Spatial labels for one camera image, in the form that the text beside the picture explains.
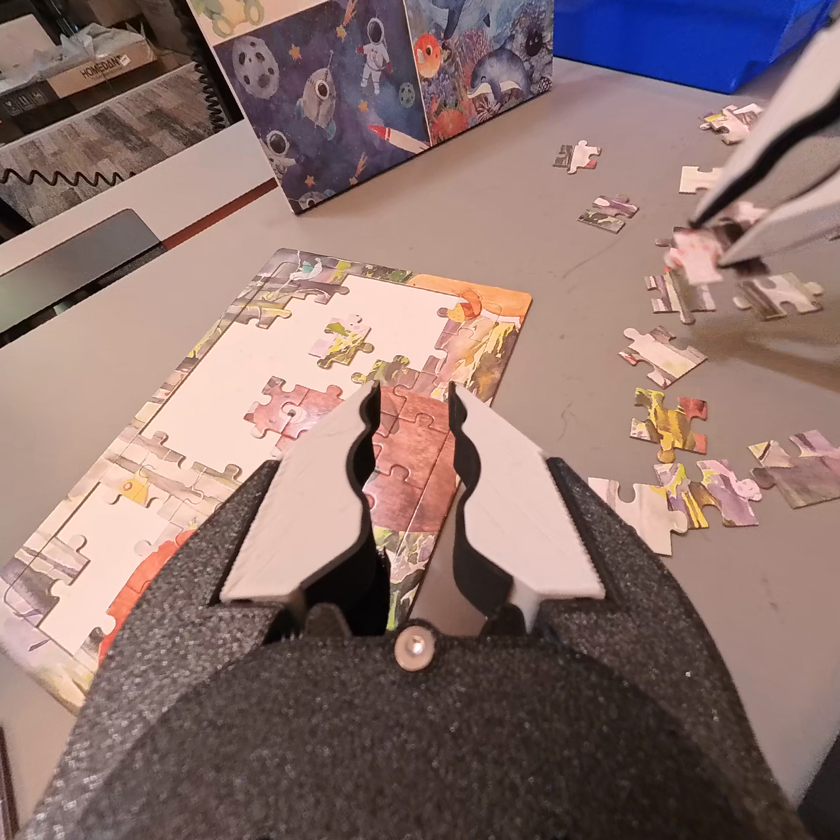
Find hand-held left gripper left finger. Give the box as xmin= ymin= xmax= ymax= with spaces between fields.
xmin=220 ymin=381 xmax=383 ymax=606

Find pink green puzzle piece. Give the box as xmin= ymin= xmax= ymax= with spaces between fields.
xmin=308 ymin=314 xmax=374 ymax=370

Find illustrated puzzle box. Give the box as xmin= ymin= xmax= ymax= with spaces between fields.
xmin=187 ymin=0 xmax=555 ymax=215

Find acorn print puzzle piece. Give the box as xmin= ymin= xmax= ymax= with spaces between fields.
xmin=438 ymin=292 xmax=504 ymax=324

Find assembled orange lion pieces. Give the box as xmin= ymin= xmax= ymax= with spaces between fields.
xmin=98 ymin=532 xmax=198 ymax=664

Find jigsaw puzzle frame board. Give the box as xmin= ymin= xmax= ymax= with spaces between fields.
xmin=0 ymin=248 xmax=532 ymax=714

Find pink spotted puzzle piece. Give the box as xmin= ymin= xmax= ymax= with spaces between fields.
xmin=663 ymin=226 xmax=727 ymax=286

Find jigsaw pieces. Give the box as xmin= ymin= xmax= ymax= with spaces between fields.
xmin=551 ymin=101 xmax=840 ymax=557

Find blue plastic bin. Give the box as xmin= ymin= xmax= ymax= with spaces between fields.
xmin=553 ymin=0 xmax=840 ymax=94

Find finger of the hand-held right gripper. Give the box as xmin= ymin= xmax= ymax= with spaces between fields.
xmin=717 ymin=190 xmax=840 ymax=268
xmin=691 ymin=26 xmax=840 ymax=228

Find flat cardboard box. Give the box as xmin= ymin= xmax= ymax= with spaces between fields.
xmin=49 ymin=39 xmax=160 ymax=99

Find brown green puzzle piece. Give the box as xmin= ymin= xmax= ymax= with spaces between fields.
xmin=351 ymin=356 xmax=421 ymax=389

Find black flat panel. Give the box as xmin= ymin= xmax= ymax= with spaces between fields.
xmin=0 ymin=209 xmax=165 ymax=332

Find black coiled cable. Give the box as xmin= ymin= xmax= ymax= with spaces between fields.
xmin=0 ymin=167 xmax=123 ymax=189
xmin=197 ymin=59 xmax=228 ymax=130

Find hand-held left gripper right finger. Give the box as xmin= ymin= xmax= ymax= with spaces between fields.
xmin=449 ymin=381 xmax=606 ymax=636

